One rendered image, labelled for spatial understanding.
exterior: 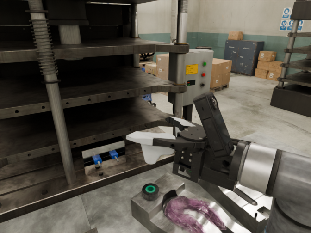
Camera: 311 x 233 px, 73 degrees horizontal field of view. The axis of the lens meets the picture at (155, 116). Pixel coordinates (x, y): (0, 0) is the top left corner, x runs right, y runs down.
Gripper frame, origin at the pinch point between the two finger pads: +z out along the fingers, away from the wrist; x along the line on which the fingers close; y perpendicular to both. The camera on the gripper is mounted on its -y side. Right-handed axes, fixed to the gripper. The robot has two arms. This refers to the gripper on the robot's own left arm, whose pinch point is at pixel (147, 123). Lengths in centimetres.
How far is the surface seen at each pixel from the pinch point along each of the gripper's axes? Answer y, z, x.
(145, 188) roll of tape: 47, 22, 35
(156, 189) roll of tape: 47, 18, 37
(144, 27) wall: -94, 464, 637
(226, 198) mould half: 52, -10, 59
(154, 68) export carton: 31, 303, 472
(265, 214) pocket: 52, -28, 59
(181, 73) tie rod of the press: -3, 35, 87
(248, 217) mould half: 52, -22, 53
